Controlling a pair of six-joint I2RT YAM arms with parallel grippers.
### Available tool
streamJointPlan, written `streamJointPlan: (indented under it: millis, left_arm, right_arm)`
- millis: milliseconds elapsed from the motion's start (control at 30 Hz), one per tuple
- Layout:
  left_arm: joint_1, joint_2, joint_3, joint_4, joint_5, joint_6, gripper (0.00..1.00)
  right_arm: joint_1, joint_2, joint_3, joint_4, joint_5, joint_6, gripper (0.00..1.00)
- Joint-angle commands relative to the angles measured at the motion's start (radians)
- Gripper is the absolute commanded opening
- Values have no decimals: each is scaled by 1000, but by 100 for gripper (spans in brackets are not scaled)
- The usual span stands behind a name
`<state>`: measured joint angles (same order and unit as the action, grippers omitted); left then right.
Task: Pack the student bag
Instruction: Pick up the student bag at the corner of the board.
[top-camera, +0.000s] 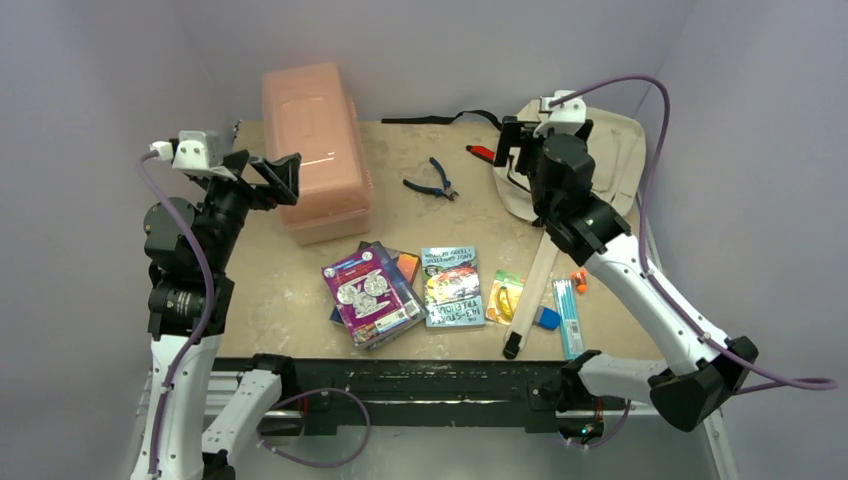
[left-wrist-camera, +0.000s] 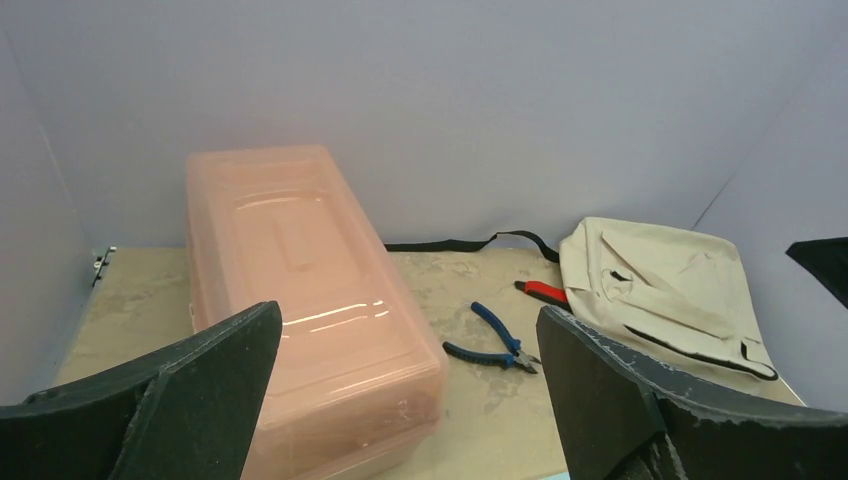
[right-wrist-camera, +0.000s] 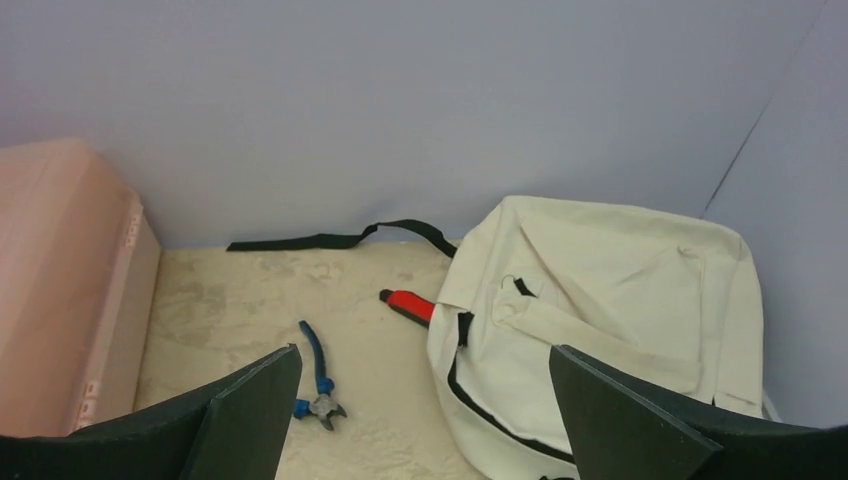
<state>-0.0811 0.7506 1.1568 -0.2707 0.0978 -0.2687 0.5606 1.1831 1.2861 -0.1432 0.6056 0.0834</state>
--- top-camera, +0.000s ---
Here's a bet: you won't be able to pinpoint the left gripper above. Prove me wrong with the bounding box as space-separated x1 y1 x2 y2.
198 149 299 270

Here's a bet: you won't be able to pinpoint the cream canvas backpack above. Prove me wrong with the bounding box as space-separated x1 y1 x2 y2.
493 99 645 360

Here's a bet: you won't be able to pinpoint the purple activity book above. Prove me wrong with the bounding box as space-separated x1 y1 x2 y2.
321 242 429 348

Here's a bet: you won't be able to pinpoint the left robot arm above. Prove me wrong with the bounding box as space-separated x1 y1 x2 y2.
132 150 301 479

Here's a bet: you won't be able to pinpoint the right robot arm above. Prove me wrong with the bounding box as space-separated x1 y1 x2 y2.
494 116 759 432

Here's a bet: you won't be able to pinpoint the banana eraser blister pack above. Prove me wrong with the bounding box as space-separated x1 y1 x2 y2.
484 270 525 325

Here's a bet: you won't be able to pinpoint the blue pencil pack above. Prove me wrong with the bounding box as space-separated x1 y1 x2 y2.
552 279 585 360

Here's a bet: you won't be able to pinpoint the pink plastic storage box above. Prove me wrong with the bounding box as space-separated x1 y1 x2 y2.
261 63 374 246

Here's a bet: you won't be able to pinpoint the orange pencil sharpener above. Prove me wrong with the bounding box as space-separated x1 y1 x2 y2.
570 268 588 295

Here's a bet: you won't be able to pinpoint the treehouse storey paperback book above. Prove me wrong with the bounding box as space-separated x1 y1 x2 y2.
421 246 485 329

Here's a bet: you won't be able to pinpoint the book with orange cover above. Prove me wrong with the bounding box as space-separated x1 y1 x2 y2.
386 248 421 285

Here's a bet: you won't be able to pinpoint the blue grey eraser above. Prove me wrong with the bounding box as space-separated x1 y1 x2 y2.
533 306 561 331

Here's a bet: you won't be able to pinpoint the red handled utility knife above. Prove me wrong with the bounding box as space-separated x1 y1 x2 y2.
465 145 495 164

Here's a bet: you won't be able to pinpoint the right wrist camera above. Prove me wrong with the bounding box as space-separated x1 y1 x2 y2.
533 90 588 137

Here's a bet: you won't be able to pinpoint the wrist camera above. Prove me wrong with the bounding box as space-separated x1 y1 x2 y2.
533 90 588 137
149 130 234 179

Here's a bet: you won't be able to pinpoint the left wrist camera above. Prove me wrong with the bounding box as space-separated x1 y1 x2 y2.
149 130 234 179

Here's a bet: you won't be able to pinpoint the blue handled pliers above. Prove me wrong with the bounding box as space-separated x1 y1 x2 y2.
402 156 460 202

